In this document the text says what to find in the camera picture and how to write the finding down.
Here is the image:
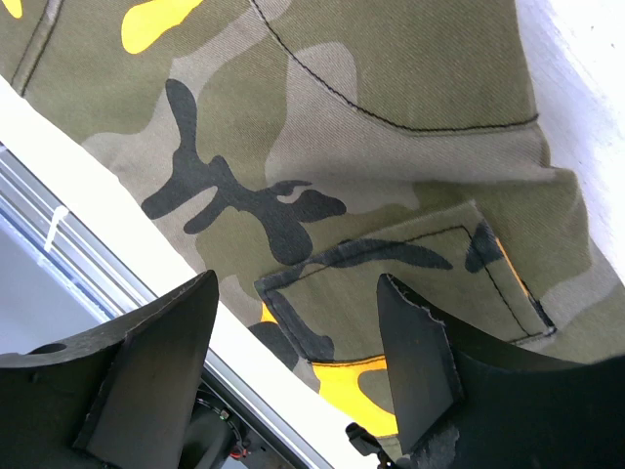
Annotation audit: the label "aluminium frame rail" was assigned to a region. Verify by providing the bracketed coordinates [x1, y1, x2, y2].
[1, 149, 327, 468]

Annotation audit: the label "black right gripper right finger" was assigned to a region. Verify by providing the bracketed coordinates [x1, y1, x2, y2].
[377, 274, 624, 468]

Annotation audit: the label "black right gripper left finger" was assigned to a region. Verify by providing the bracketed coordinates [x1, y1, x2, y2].
[1, 272, 219, 468]

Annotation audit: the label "camouflage yellow green trousers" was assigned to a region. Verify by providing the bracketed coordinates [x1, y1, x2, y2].
[1, 1, 624, 457]

